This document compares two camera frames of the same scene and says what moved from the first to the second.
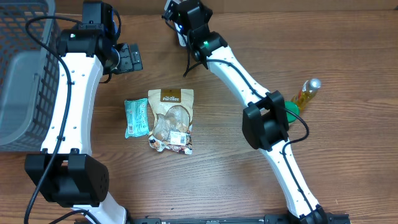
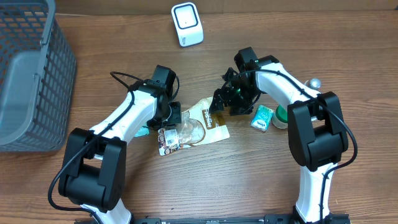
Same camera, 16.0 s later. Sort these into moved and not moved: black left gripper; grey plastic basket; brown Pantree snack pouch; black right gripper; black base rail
Moved: brown Pantree snack pouch; black right gripper; black left gripper
Not moved: black base rail; grey plastic basket
